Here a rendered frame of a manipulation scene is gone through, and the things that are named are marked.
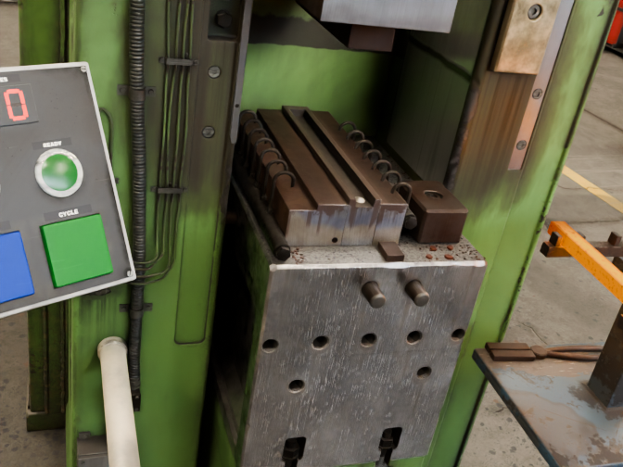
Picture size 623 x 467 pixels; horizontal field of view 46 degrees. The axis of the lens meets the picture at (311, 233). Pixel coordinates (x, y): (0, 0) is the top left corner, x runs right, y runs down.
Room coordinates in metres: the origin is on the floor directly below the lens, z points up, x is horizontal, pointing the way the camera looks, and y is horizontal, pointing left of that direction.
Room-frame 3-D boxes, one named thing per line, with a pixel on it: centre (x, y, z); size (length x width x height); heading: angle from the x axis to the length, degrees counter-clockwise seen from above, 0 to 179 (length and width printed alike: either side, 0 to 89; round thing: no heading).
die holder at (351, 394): (1.28, -0.02, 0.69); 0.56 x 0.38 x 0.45; 22
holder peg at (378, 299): (0.99, -0.11, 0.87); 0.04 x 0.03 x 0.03; 22
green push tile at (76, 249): (0.75, 0.28, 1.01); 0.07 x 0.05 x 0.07; 137
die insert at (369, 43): (1.29, 0.02, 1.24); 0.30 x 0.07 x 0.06; 22
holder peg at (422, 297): (1.02, -0.19, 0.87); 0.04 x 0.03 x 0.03; 22
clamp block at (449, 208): (1.17, -0.20, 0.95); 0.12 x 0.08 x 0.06; 22
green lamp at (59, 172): (0.78, 0.31, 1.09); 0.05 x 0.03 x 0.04; 112
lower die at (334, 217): (1.25, 0.02, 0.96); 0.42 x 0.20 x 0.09; 22
